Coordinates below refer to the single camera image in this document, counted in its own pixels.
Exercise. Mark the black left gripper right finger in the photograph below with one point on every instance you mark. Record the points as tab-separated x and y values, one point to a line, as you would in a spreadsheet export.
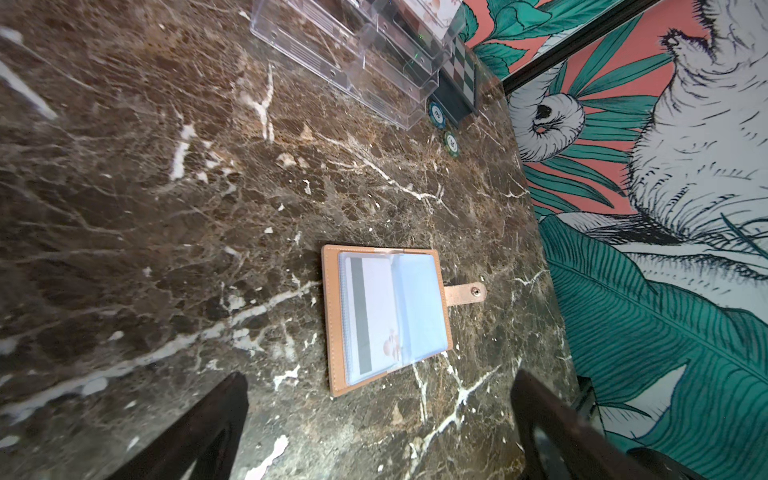
584	452

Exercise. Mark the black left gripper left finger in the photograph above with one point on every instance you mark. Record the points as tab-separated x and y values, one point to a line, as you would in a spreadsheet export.
202	444

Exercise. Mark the green poker chip near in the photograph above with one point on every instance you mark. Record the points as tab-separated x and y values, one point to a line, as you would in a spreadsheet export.
451	144

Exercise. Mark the green poker chip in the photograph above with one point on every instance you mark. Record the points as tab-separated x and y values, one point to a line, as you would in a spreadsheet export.
451	144
437	115

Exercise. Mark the green poker chip far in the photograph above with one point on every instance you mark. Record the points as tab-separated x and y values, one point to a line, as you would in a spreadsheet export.
437	115

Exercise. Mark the folded checkered chess board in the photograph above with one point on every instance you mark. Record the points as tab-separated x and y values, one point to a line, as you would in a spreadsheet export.
457	86

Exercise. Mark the clear acrylic organizer box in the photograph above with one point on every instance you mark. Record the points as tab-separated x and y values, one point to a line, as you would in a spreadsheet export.
377	52

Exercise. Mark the right black frame post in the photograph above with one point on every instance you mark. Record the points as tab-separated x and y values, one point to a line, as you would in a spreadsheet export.
600	26

